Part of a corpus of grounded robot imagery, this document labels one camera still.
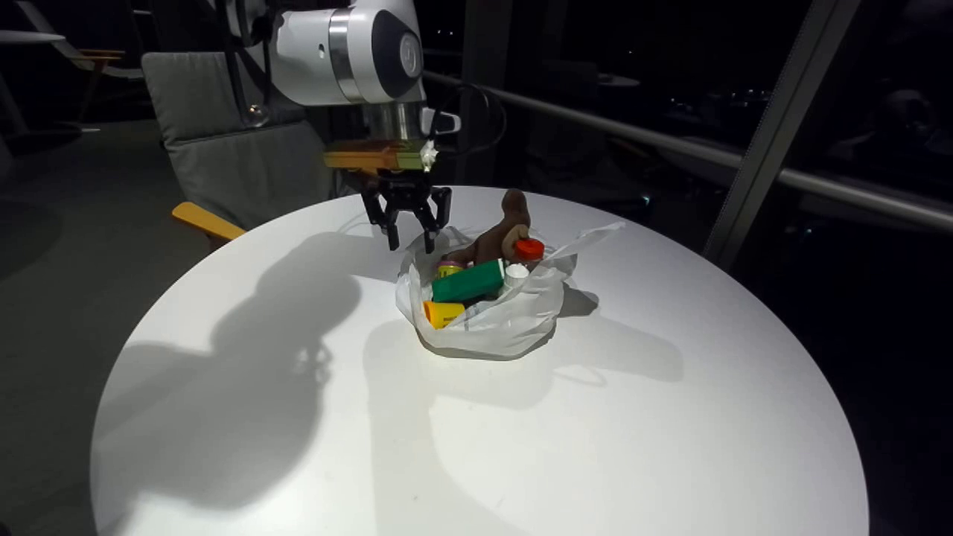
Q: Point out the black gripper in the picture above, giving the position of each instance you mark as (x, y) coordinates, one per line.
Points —
(402, 194)

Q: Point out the green block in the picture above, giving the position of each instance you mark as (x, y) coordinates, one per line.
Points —
(467, 283)

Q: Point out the brown reindeer plush toy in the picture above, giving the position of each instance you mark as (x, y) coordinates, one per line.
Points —
(501, 234)

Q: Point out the clear bottle white cap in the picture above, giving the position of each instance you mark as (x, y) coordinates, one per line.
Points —
(517, 272)

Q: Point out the brown spice jar red lid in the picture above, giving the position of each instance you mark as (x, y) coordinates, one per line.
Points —
(529, 249)

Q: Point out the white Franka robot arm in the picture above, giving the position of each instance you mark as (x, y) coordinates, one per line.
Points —
(338, 54)

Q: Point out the white plastic bag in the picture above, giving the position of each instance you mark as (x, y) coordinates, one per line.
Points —
(496, 322)

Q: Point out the grey chair wooden armrests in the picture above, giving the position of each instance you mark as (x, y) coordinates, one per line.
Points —
(227, 149)

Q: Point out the metal window railing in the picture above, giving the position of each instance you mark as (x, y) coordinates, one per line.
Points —
(785, 129)

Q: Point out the wrist camera on wooden plate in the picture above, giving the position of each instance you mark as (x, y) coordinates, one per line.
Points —
(383, 157)

